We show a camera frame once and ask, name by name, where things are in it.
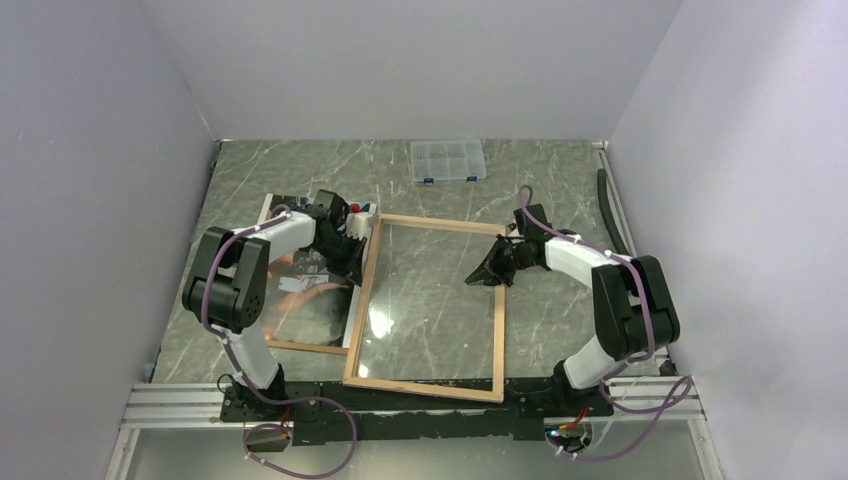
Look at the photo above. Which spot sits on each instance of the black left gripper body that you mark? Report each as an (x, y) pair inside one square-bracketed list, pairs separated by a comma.
[(342, 253)]

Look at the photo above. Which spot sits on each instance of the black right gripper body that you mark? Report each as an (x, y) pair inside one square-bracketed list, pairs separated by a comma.
[(520, 260)]

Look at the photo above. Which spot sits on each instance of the aluminium table edge rail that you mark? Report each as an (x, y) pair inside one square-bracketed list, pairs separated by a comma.
[(633, 202)]

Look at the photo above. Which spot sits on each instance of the printed photo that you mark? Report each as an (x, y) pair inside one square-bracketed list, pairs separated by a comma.
[(308, 285)]

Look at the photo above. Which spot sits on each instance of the white wooden picture frame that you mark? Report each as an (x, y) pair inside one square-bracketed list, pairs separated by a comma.
[(430, 311)]

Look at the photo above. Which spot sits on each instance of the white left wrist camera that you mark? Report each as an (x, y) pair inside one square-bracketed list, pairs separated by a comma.
[(361, 220)]

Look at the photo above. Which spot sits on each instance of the brown backing board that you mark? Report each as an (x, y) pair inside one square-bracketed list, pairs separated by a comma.
[(305, 348)]

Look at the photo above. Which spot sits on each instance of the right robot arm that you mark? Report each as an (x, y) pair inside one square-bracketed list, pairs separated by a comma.
[(634, 313)]

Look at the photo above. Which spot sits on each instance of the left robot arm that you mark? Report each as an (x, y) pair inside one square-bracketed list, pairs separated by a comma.
[(292, 276)]

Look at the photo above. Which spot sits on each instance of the clear plastic organizer box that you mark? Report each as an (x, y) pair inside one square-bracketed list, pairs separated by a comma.
[(447, 161)]

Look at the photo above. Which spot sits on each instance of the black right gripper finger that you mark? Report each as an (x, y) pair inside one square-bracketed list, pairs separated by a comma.
[(485, 276), (497, 259)]

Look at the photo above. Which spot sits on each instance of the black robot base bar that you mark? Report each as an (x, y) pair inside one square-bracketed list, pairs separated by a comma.
[(328, 411)]

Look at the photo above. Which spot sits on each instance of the aluminium front rail frame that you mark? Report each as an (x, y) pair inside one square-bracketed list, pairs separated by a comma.
[(198, 406)]

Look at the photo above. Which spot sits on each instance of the clear plastic sheet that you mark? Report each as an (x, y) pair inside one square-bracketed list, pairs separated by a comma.
[(430, 305)]

